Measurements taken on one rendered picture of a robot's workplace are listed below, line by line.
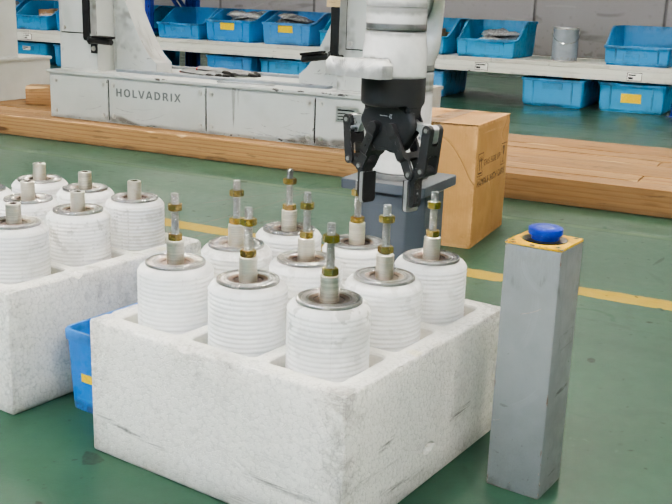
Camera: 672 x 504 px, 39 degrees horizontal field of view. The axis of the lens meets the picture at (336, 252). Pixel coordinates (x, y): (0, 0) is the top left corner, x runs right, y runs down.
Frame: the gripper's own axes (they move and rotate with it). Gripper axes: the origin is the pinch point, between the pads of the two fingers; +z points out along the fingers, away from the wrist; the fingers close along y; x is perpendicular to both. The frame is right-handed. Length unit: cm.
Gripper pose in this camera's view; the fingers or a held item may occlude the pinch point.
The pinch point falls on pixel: (388, 195)
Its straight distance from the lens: 115.1
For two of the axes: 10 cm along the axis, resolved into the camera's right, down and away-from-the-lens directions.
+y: -7.1, -2.0, 6.7
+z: -0.3, 9.7, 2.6
